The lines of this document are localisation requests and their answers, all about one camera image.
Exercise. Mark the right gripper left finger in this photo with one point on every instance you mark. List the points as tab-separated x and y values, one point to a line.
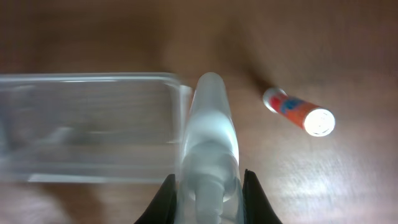
162	208

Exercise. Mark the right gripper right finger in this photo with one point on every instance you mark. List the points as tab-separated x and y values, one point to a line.
258	209

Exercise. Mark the white spray bottle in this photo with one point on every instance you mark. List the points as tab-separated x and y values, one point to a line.
209	188

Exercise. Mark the orange tablet tube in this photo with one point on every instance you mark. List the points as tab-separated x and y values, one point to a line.
315	120

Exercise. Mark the clear plastic container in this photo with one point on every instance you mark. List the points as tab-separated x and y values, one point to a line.
91	127

